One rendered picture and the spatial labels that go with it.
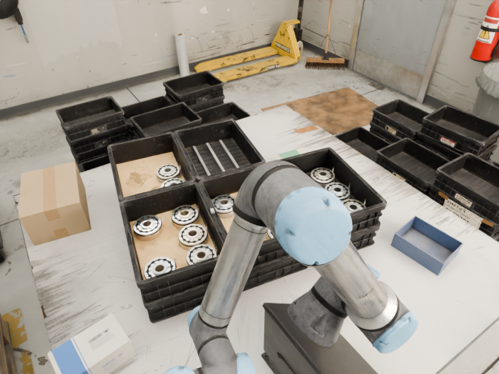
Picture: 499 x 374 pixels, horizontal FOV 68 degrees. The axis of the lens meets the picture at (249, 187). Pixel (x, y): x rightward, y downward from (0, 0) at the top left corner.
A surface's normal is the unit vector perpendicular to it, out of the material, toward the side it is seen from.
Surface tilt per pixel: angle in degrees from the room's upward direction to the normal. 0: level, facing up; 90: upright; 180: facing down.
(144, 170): 0
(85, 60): 90
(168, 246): 0
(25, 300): 0
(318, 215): 73
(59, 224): 90
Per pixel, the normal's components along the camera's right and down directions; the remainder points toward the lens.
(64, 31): 0.54, 0.54
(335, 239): 0.32, 0.35
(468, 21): -0.84, 0.36
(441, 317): -0.01, -0.76
